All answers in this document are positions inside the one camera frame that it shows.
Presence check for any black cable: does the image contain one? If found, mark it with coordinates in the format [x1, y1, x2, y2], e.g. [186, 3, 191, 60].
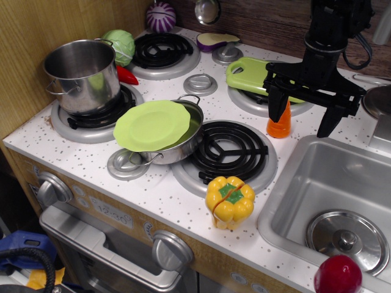
[342, 32, 373, 70]

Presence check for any tall steel pot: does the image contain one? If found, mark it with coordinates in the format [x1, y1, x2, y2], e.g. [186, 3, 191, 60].
[43, 40, 121, 115]

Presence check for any front left black burner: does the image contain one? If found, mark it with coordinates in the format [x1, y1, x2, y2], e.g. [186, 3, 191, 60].
[51, 84, 144, 144]

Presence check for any back left black burner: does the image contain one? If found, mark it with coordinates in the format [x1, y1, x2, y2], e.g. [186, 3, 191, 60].
[126, 33, 200, 81]

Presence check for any green cutting board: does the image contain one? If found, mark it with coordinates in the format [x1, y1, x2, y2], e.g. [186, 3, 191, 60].
[225, 57, 306, 104]

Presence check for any green toy cabbage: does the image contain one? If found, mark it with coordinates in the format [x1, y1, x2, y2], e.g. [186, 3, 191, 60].
[101, 29, 136, 67]

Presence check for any red toy apple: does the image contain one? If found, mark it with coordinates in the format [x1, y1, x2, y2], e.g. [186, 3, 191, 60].
[313, 255, 362, 292]

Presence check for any grey oven door handle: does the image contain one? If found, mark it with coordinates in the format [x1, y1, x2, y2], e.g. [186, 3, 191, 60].
[40, 206, 186, 292]

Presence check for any yellow cloth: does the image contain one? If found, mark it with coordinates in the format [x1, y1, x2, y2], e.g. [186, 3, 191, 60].
[26, 267, 65, 290]

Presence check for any steel sink basin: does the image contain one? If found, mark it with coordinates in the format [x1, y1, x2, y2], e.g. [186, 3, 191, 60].
[257, 136, 390, 292]

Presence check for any black hose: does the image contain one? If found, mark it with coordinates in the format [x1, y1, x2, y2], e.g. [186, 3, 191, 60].
[0, 247, 56, 293]

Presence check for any grey stovetop knob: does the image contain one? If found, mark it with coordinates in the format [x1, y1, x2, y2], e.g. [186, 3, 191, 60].
[183, 74, 218, 96]
[107, 149, 149, 181]
[212, 42, 244, 65]

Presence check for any yellow toy bell pepper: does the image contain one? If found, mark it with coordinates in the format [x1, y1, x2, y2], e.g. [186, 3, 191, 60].
[205, 176, 255, 230]

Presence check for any oven clock display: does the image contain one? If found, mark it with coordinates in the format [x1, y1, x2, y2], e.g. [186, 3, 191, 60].
[89, 196, 133, 229]

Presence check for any orange toy carrot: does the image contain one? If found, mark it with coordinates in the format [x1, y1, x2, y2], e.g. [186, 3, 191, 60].
[266, 101, 291, 139]

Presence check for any red toy chili pepper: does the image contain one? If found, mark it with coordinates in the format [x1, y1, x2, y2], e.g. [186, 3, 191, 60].
[117, 65, 139, 85]

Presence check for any purple toy eggplant half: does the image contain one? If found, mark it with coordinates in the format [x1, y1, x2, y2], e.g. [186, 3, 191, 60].
[196, 33, 240, 52]

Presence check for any blue plastic object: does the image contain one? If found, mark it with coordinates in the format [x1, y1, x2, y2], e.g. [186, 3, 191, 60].
[1, 230, 57, 270]

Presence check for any hanging steel ladle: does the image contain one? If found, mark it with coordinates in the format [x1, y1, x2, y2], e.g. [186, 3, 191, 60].
[194, 0, 221, 26]

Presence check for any grey stovetop knob centre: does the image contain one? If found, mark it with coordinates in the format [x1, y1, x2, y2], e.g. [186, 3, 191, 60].
[183, 74, 218, 96]

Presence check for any steel pot at right edge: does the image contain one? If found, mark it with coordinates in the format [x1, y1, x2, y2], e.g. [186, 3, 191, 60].
[353, 73, 390, 119]

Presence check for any back right black burner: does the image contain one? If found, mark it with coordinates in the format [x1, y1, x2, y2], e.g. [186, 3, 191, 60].
[227, 87, 313, 118]

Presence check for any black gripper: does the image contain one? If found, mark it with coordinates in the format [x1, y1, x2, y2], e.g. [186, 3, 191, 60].
[263, 48, 366, 138]

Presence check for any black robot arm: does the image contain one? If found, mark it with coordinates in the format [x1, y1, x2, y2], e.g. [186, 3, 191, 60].
[263, 1, 375, 138]

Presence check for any purple toy onion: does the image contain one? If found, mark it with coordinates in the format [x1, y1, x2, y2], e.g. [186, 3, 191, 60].
[146, 2, 177, 34]

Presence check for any front right black burner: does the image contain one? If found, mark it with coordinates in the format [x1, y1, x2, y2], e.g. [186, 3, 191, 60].
[172, 120, 277, 198]

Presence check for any grey faucet base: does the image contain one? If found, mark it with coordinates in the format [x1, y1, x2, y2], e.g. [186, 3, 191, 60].
[369, 114, 391, 153]

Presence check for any small steel pan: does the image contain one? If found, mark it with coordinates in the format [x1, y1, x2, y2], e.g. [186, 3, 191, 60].
[128, 94, 204, 166]

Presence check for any green plastic plate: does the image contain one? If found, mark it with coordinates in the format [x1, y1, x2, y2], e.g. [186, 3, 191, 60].
[113, 100, 191, 152]

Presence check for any black burner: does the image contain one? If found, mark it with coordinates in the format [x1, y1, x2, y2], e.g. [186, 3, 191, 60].
[227, 87, 313, 118]
[126, 33, 200, 81]
[172, 120, 277, 198]
[51, 84, 144, 144]

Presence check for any left grey oven dial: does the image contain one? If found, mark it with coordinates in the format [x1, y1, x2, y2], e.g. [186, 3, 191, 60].
[37, 172, 73, 206]

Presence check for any grey stovetop knob front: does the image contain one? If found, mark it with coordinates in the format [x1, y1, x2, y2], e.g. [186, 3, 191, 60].
[107, 149, 149, 181]

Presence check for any grey oven dial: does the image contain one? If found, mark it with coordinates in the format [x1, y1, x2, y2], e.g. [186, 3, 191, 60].
[152, 230, 194, 272]
[37, 172, 73, 206]

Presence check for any steel pot lid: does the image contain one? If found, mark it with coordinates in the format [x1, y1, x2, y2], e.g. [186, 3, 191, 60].
[305, 209, 390, 276]

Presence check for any right grey oven dial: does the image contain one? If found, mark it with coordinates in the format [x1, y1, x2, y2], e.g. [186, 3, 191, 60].
[152, 230, 194, 272]

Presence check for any grey stovetop knob back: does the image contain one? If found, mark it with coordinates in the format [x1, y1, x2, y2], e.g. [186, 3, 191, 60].
[212, 42, 244, 65]

